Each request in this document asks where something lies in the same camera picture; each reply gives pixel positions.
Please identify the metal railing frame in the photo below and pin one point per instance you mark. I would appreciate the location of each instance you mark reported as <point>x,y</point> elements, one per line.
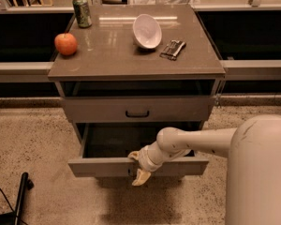
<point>36,72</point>

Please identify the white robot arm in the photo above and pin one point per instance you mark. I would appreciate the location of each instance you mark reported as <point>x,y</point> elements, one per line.
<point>253,151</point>

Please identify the black stand leg left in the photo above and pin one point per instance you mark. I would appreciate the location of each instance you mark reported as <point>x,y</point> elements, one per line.
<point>14,217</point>

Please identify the grey top drawer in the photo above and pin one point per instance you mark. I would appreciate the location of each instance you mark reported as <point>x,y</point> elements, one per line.
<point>137,109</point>

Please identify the dark snack packet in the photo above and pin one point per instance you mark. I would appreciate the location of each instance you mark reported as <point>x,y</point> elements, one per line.
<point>173,49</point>

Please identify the grey drawer cabinet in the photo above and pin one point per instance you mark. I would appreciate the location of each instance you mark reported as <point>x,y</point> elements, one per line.
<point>108,63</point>

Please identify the red apple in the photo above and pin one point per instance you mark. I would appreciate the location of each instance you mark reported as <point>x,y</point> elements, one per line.
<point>66,44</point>

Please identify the green soda can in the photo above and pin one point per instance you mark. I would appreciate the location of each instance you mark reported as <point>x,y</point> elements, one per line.
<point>82,13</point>

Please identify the grey drawer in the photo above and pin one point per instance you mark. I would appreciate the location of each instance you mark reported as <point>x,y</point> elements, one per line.
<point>105,146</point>
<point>137,109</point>

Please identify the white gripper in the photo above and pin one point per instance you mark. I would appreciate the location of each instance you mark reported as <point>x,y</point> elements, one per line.
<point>143,160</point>

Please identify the white bowl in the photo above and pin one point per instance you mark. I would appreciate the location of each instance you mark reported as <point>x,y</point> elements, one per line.
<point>147,33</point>

